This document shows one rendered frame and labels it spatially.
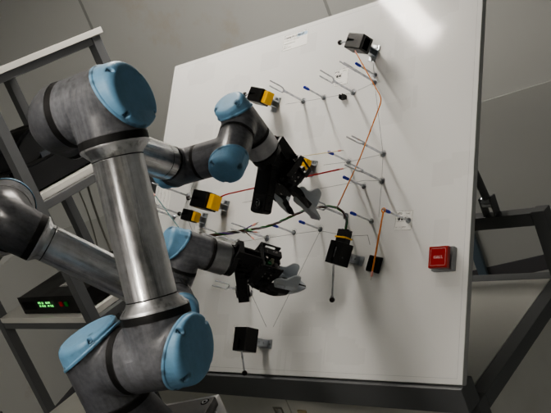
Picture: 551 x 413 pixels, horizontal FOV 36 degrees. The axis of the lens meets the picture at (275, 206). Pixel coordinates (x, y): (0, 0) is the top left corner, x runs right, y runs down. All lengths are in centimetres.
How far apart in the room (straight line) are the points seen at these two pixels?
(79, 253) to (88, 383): 32
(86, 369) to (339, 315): 85
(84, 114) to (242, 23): 285
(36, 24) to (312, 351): 294
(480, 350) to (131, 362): 103
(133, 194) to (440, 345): 86
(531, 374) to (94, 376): 115
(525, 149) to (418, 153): 204
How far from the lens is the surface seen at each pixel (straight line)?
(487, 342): 217
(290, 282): 193
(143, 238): 135
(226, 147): 167
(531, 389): 218
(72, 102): 138
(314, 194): 190
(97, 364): 142
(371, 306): 205
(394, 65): 223
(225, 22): 420
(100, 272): 167
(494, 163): 412
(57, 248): 166
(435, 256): 193
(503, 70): 400
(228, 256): 184
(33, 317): 294
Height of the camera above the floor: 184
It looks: 15 degrees down
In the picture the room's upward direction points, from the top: 22 degrees counter-clockwise
